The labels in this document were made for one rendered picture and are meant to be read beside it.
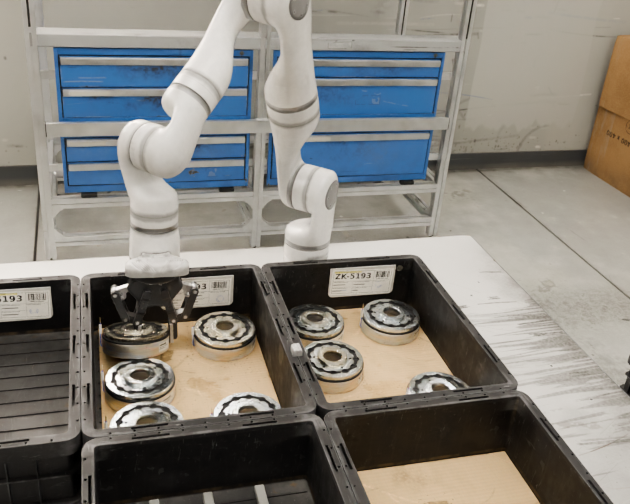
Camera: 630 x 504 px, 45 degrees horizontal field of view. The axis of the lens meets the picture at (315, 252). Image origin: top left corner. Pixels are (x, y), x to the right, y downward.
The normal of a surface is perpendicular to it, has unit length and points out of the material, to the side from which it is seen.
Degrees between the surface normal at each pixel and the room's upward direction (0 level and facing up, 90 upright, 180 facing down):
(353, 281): 90
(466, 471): 0
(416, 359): 0
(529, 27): 90
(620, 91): 90
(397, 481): 0
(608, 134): 89
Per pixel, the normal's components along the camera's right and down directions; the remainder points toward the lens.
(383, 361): 0.08, -0.88
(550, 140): 0.28, 0.47
